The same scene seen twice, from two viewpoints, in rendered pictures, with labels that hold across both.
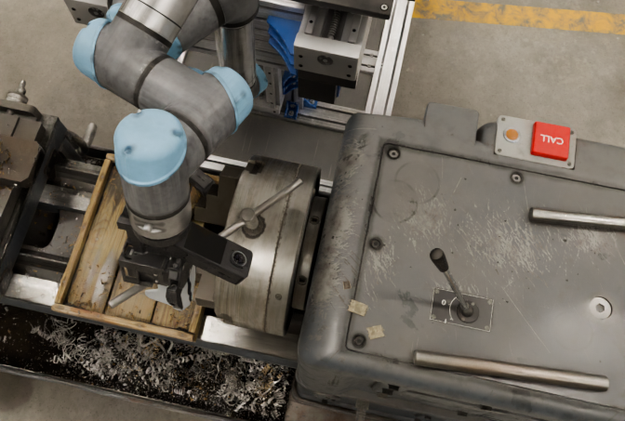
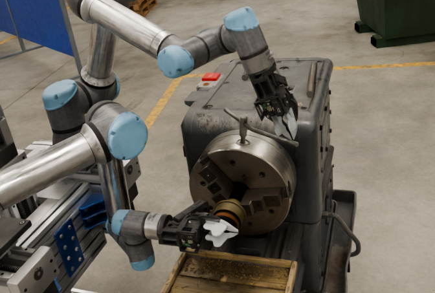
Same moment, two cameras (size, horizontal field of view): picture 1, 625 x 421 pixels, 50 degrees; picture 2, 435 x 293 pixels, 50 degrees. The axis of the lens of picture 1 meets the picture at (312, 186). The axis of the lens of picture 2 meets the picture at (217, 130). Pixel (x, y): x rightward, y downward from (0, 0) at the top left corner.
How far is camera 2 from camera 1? 135 cm
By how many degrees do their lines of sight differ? 61
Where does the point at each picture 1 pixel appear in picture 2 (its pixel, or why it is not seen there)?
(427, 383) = (320, 96)
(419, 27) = not seen: outside the picture
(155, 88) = (206, 35)
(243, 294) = (278, 159)
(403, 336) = (300, 99)
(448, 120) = (195, 96)
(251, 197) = (226, 144)
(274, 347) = (296, 235)
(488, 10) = not seen: hidden behind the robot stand
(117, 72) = (193, 44)
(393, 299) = not seen: hidden behind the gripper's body
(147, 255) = (276, 92)
